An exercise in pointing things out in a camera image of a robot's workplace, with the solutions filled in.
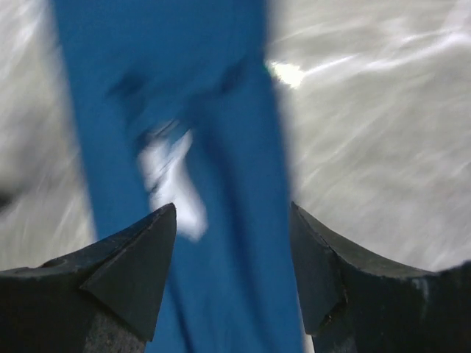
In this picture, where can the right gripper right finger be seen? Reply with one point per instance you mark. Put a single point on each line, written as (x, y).
(354, 300)

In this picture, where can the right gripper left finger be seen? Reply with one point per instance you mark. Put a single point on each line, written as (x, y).
(103, 298)

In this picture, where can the blue printed t-shirt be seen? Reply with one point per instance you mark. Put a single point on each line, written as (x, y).
(173, 103)

